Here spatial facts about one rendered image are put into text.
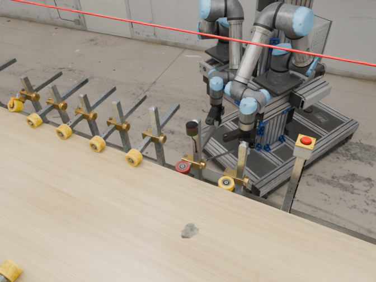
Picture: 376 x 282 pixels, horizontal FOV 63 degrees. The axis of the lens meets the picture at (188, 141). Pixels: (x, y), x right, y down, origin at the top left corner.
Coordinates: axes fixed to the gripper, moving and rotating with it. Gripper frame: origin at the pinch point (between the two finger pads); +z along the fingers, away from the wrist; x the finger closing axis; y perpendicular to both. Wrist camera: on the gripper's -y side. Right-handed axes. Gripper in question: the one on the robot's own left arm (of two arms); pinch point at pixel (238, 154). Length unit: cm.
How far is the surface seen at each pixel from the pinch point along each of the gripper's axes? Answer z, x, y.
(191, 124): -23.9, -4.7, -24.1
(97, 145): -4, -3, -77
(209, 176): 19.0, -0.6, -15.5
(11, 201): 3, -38, -111
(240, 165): -3.2, -10.8, 0.9
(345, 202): 93, 43, 91
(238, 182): 9.0, -11.3, 0.3
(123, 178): 3, -19, -59
